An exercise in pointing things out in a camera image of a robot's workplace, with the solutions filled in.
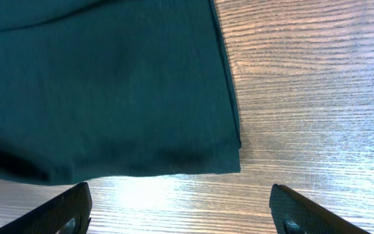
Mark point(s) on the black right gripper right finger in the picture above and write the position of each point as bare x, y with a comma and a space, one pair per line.
293, 213

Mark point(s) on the black polo shirt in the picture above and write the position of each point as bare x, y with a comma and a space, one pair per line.
93, 88

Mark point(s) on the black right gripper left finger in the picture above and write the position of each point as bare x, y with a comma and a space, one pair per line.
67, 213

